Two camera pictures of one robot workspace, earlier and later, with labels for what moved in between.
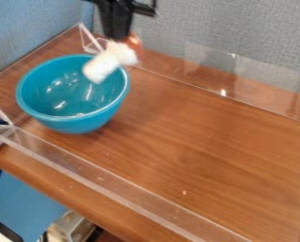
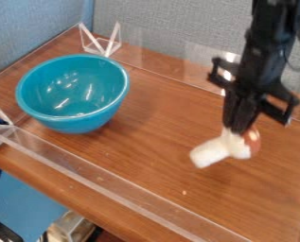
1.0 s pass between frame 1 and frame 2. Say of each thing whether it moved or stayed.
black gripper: moved
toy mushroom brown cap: moved
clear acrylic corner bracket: stayed
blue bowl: stayed
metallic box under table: stayed
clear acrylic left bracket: stayed
